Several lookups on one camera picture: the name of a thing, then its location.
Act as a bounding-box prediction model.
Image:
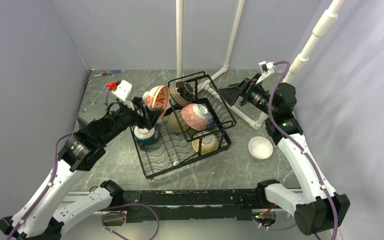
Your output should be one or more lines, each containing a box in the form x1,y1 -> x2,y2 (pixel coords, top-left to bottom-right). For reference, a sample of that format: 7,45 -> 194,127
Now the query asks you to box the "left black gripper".
98,96 -> 163,146

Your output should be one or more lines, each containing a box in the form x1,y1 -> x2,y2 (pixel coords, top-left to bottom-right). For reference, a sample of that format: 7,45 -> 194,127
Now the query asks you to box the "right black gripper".
216,73 -> 277,117

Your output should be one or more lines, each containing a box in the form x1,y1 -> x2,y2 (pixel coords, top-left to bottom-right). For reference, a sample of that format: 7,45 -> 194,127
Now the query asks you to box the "orange floral bowl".
142,85 -> 170,119

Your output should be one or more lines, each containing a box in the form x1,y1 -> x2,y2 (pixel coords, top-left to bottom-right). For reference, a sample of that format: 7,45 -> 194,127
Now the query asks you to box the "teal white bowl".
133,126 -> 158,146

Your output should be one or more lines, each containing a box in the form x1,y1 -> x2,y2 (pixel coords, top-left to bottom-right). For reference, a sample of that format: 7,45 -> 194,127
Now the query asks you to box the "blue white patterned bowl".
206,111 -> 215,129

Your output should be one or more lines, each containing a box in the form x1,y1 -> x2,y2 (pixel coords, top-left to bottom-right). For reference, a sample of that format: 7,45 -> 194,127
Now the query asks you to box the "brown geometric patterned bowl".
169,81 -> 195,107

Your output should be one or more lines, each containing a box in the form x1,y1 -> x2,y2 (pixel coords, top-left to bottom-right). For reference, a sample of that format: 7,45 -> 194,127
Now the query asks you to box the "pink patterned bowl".
181,103 -> 210,131

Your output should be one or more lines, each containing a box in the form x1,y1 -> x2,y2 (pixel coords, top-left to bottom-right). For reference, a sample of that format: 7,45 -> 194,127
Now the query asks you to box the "yellow patterned bowl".
192,134 -> 219,155

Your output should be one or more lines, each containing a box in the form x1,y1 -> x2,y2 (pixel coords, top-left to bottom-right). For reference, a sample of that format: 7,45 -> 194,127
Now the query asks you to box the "plain white bowl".
248,136 -> 274,160

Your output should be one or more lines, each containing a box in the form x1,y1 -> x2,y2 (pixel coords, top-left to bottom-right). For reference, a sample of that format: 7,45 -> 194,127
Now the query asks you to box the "tan speckled bowl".
167,110 -> 190,134

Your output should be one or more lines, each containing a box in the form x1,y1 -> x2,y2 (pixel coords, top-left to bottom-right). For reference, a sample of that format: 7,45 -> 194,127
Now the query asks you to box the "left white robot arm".
0,97 -> 167,240

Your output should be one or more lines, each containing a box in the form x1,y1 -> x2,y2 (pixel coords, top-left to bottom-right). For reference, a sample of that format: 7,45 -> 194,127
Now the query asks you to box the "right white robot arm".
217,78 -> 350,236

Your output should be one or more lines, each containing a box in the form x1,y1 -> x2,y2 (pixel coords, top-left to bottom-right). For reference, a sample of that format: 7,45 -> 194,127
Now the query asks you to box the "red blue screwdriver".
94,69 -> 121,77

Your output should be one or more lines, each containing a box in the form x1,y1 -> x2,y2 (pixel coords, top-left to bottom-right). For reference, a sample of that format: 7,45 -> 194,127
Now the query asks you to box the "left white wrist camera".
106,80 -> 133,108

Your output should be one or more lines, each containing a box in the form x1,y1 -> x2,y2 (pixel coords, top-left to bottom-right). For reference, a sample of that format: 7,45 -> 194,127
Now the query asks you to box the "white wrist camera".
257,60 -> 275,84
106,80 -> 133,108

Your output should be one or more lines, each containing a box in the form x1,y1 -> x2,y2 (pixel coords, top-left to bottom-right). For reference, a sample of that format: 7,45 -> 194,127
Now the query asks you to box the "black wire dish rack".
130,71 -> 237,179

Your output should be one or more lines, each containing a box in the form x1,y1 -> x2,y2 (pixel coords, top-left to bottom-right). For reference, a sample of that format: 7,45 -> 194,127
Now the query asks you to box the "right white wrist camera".
257,60 -> 275,84

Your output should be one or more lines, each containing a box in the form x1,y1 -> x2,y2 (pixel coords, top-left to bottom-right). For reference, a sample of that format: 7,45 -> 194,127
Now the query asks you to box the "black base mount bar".
103,188 -> 279,223

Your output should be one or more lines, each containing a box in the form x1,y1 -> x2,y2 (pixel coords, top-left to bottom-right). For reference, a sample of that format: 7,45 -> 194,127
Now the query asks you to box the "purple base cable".
101,202 -> 160,240

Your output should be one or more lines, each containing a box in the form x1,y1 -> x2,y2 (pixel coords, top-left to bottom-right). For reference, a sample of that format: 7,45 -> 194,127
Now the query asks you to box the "white pvc pipe frame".
175,0 -> 347,131

